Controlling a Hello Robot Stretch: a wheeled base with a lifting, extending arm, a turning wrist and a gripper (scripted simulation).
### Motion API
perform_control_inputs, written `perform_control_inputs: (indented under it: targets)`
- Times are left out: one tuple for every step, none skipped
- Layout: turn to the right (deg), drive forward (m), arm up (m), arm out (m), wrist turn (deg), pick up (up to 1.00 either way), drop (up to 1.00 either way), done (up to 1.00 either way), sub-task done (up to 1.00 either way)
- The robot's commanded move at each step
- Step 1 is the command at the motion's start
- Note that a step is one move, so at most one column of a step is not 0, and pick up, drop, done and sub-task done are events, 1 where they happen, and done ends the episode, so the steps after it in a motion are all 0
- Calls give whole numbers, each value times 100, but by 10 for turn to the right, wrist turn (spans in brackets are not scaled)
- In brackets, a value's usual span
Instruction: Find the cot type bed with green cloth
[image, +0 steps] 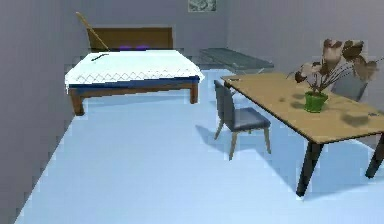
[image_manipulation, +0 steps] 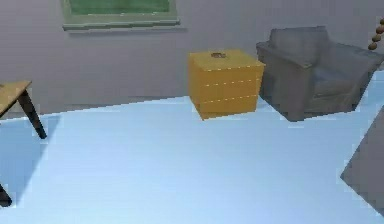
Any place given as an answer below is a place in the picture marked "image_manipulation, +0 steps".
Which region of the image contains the yellow chest of drawers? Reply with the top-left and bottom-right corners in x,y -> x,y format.
187,49 -> 267,121

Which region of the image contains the green framed window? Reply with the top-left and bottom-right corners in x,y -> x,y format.
60,0 -> 181,32

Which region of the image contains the grey armchair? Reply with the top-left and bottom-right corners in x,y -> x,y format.
255,25 -> 384,122

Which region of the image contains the wooden table with black legs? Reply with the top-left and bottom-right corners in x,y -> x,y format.
0,79 -> 48,208

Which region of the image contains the brown beaded lamp post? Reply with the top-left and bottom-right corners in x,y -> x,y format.
367,17 -> 384,52

